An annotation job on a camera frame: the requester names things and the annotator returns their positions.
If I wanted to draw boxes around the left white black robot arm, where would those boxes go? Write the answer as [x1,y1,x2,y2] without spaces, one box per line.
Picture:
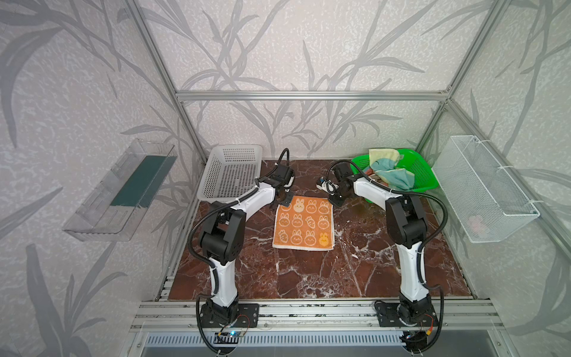
[196,164,295,327]

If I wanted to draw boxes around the clear acrylic wall shelf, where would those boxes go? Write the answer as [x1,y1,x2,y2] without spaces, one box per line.
[62,139,178,242]

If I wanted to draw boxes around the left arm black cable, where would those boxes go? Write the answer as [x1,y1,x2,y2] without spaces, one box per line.
[186,148,291,356]

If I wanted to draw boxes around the white plastic basket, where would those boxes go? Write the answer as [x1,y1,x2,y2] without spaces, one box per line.
[197,144,263,203]

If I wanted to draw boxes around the orange bunny pattern towel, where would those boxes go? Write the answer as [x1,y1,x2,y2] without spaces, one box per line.
[272,196,335,251]

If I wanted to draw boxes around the pink object in wire basket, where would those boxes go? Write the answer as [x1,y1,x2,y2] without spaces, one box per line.
[468,215,490,239]

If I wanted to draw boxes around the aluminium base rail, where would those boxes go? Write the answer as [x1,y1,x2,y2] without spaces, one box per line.
[129,299,506,353]

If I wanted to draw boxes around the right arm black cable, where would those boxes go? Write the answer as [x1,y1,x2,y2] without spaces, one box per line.
[325,159,449,353]

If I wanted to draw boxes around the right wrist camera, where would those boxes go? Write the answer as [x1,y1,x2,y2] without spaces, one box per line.
[316,177,338,194]

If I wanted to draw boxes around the green plastic basket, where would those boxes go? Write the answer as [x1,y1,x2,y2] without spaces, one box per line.
[351,149,439,193]

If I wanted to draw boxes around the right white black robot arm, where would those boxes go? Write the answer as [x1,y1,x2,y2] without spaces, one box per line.
[319,160,444,327]

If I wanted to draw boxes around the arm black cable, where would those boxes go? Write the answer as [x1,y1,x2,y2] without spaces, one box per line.
[325,159,449,353]
[186,148,291,356]

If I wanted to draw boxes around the white wire mesh basket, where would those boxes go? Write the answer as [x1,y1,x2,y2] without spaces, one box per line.
[433,135,541,244]

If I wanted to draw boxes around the blue yellow towel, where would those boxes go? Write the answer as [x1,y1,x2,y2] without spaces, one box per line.
[369,148,416,190]

